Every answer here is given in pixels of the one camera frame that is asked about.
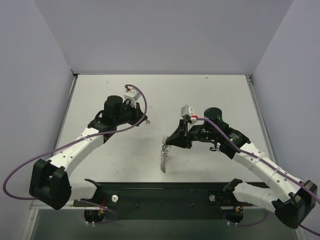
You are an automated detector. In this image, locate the metal disc keyring holder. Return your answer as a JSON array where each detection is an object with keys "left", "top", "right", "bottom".
[{"left": 160, "top": 135, "right": 171, "bottom": 173}]

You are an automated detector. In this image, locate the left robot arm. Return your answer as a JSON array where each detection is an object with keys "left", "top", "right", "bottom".
[{"left": 29, "top": 89, "right": 148, "bottom": 210}]

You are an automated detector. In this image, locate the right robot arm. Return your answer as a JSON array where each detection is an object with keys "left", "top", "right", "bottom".
[{"left": 164, "top": 105, "right": 320, "bottom": 229}]

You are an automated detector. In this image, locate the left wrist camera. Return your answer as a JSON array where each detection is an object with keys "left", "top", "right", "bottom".
[{"left": 124, "top": 88, "right": 141, "bottom": 102}]

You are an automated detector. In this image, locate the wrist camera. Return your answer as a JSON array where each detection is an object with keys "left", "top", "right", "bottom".
[
  {"left": 180, "top": 105, "right": 197, "bottom": 125},
  {"left": 124, "top": 88, "right": 141, "bottom": 102}
]

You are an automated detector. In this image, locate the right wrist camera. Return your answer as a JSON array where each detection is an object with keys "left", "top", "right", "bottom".
[{"left": 180, "top": 105, "right": 197, "bottom": 125}]

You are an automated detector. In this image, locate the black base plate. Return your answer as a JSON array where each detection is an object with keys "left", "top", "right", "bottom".
[{"left": 73, "top": 182, "right": 248, "bottom": 223}]

